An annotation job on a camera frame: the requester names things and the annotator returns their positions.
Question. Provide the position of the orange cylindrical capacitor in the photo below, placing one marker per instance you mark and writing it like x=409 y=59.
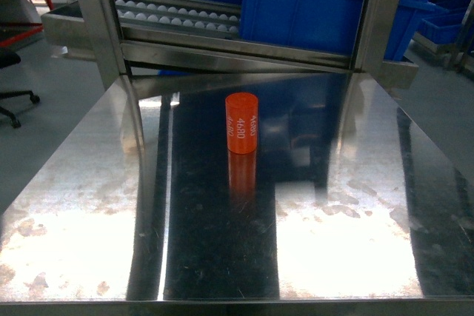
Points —
x=241 y=113

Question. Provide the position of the blue plastic bin right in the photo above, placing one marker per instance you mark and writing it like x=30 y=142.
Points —
x=326 y=25

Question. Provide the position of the white roller conveyor track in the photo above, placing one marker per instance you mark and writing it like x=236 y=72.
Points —
x=150 y=20

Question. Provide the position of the stainless steel side shelf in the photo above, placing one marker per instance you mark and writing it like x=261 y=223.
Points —
x=461 y=51

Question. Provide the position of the blue bin far right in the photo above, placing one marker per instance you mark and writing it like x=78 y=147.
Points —
x=443 y=28

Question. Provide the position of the black office chair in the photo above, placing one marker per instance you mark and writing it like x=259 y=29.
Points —
x=10 y=58

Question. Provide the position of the stainless steel rack frame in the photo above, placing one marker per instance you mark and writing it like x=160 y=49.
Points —
x=92 y=29

